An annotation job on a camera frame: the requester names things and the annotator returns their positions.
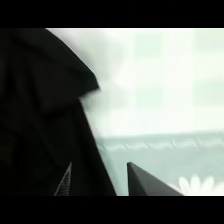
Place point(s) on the black garment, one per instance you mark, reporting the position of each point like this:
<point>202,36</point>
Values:
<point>36,110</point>

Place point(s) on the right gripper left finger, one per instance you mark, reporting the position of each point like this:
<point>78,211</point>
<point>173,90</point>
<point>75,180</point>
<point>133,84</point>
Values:
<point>65,184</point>

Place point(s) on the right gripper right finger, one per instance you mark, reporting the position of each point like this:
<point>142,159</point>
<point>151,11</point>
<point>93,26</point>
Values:
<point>146,184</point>

